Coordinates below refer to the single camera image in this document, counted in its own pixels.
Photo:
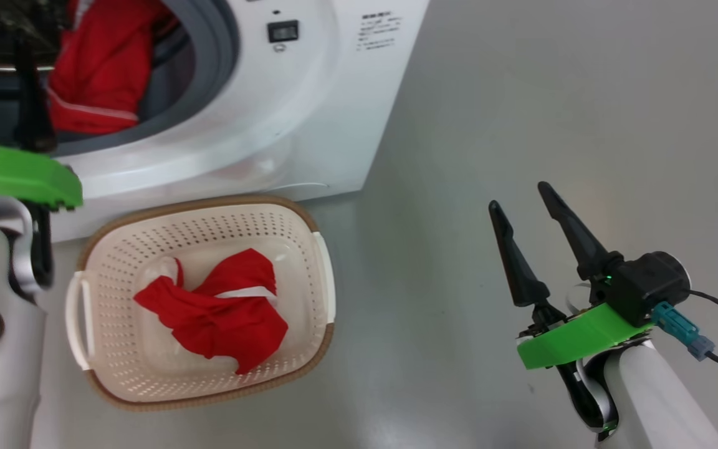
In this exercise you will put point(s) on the round white filter cover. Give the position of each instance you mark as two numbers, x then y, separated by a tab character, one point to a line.
300	185

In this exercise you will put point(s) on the black door latch socket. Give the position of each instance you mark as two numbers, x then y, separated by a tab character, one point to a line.
283	31

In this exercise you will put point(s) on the white front-load washing machine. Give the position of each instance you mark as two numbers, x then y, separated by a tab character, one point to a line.
272	112

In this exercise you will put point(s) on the cream perforated laundry basket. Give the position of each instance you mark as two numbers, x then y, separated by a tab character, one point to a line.
116	374

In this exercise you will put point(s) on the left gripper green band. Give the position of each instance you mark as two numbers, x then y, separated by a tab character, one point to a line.
16	174

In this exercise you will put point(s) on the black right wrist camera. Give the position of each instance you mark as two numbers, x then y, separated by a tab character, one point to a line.
652	287

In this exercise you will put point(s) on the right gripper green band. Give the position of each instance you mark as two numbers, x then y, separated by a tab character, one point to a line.
583	337

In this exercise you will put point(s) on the red garment with white stripes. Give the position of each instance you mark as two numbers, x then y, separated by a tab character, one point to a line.
103	68
222	318

